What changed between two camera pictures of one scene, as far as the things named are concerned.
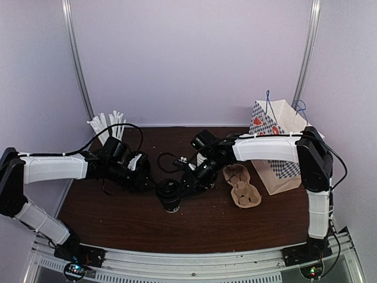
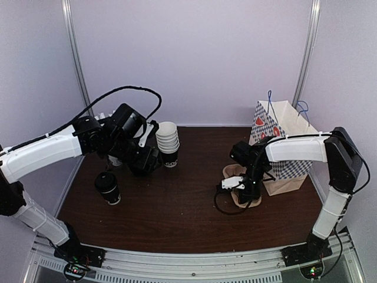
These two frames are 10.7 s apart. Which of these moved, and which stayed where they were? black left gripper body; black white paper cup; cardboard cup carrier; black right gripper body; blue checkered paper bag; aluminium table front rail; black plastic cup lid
Moved: black left gripper body; black white paper cup; black right gripper body; black plastic cup lid
Stayed: aluminium table front rail; cardboard cup carrier; blue checkered paper bag
